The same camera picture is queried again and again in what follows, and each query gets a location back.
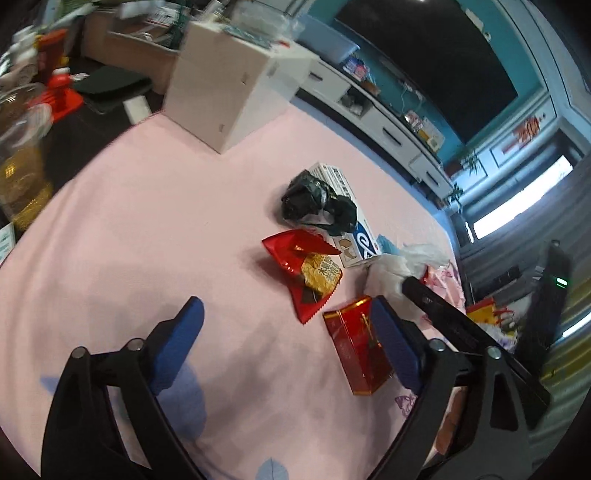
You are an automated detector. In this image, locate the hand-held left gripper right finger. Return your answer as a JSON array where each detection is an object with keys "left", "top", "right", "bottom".
[{"left": 369, "top": 295, "right": 534, "bottom": 480}]

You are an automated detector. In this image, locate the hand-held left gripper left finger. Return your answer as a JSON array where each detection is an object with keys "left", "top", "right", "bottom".
[{"left": 41, "top": 296, "right": 206, "bottom": 480}]

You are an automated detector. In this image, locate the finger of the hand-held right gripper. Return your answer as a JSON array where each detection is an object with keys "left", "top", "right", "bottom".
[{"left": 401, "top": 276, "right": 552, "bottom": 430}]

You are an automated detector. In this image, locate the red gold box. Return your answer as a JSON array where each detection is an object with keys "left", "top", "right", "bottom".
[{"left": 322, "top": 295, "right": 395, "bottom": 397}]

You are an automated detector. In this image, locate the translucent white plastic bag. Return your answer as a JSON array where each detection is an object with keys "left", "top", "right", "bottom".
[{"left": 365, "top": 242, "right": 451, "bottom": 324}]

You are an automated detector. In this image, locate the pink packet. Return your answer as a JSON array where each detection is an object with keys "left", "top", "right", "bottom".
[{"left": 422, "top": 265, "right": 465, "bottom": 308}]

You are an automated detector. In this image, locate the yellow shopping bag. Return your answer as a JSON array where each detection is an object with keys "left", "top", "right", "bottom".
[{"left": 466, "top": 298, "right": 515, "bottom": 333}]

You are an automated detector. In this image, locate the grey curtain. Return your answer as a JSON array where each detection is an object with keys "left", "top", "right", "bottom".
[{"left": 462, "top": 185, "right": 578, "bottom": 296}]

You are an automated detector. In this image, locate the white blue carton box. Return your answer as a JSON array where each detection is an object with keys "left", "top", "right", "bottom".
[{"left": 307, "top": 161, "right": 384, "bottom": 268}]

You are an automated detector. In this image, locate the gold snack packet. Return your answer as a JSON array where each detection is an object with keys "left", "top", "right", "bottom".
[{"left": 300, "top": 253, "right": 344, "bottom": 301}]

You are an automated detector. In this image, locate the small potted plant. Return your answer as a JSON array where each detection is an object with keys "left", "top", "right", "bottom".
[{"left": 445, "top": 182, "right": 465, "bottom": 213}]

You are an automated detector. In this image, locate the pink floral tablecloth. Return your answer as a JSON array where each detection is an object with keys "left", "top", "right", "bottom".
[{"left": 0, "top": 99, "right": 467, "bottom": 480}]

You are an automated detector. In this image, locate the red foil wrapper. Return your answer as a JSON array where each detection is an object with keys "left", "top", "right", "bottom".
[{"left": 262, "top": 229, "right": 340, "bottom": 326}]

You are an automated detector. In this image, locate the tall potted plant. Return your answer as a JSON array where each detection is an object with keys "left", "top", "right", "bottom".
[{"left": 445, "top": 148, "right": 485, "bottom": 178}]

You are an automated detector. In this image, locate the black plastic bag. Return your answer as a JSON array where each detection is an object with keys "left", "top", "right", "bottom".
[{"left": 281, "top": 169, "right": 358, "bottom": 236}]

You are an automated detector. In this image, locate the white television cabinet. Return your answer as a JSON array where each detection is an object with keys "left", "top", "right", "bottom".
[{"left": 295, "top": 58, "right": 455, "bottom": 199}]

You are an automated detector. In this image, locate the clear jar yellow liquid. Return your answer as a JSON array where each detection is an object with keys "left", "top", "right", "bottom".
[{"left": 0, "top": 104, "right": 56, "bottom": 232}]

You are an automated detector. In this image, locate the black television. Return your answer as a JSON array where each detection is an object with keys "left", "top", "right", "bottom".
[{"left": 332, "top": 0, "right": 520, "bottom": 146}]

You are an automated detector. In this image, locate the white cardboard box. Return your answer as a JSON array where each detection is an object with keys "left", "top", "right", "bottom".
[{"left": 164, "top": 21, "right": 319, "bottom": 154}]

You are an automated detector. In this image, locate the black pad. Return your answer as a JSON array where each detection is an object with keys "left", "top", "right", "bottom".
[{"left": 71, "top": 65, "right": 153, "bottom": 100}]

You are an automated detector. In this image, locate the red plastic toy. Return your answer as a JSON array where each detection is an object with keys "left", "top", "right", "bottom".
[{"left": 28, "top": 67, "right": 85, "bottom": 123}]

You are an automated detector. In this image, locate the blue storage box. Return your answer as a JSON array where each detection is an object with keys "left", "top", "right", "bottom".
[{"left": 295, "top": 14, "right": 361, "bottom": 63}]

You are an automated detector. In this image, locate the red wall decoration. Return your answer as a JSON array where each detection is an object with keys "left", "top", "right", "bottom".
[{"left": 512, "top": 115, "right": 548, "bottom": 139}]

